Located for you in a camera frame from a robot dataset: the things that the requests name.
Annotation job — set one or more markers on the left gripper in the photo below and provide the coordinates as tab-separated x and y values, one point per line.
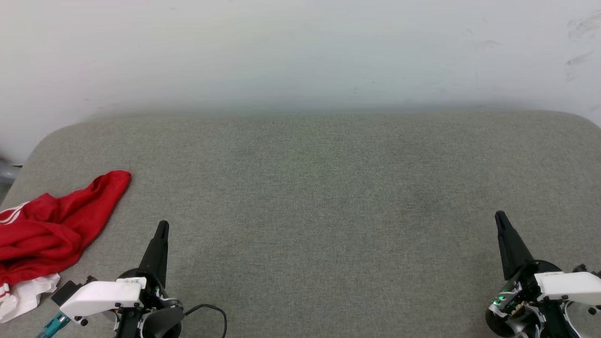
150	324

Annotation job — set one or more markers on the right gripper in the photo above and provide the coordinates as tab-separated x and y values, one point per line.
516	305

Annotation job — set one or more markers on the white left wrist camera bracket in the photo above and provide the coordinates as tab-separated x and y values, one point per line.
101	295

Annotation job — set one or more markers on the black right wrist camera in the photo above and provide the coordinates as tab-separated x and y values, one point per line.
584	269

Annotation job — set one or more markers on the grey metal pipe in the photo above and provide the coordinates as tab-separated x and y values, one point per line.
7	172

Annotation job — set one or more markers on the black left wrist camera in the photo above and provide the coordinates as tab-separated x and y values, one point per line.
68	290

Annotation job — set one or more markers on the red basketball jersey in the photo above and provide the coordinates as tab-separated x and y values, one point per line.
47	230

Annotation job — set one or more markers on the teal left camera connector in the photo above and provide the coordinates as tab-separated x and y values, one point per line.
55	324

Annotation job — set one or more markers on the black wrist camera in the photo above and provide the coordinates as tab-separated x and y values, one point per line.
584	269
68	290

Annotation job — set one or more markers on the grey fabric sofa cushion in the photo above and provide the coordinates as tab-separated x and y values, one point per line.
310	211

